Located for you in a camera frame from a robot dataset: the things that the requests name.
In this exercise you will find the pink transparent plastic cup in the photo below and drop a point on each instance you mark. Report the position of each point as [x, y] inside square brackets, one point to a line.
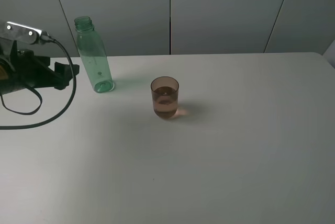
[164, 91]

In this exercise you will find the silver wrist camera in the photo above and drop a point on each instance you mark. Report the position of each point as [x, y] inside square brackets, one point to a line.
[23, 33]

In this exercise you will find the green transparent water bottle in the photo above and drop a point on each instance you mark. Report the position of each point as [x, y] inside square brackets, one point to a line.
[92, 52]

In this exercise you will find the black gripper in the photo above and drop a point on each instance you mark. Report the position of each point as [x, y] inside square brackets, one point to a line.
[21, 68]

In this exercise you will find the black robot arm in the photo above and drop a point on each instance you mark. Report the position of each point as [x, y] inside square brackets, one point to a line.
[22, 68]

